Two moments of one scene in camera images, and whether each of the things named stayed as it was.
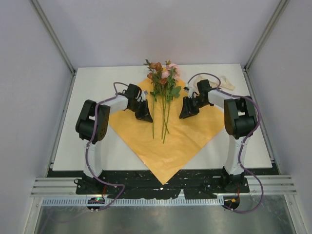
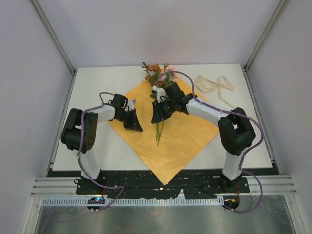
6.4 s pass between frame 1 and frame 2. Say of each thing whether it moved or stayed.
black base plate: stayed
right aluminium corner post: stayed
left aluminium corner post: stayed
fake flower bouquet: moved
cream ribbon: stayed
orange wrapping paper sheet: stayed
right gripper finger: moved
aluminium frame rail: stayed
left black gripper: moved
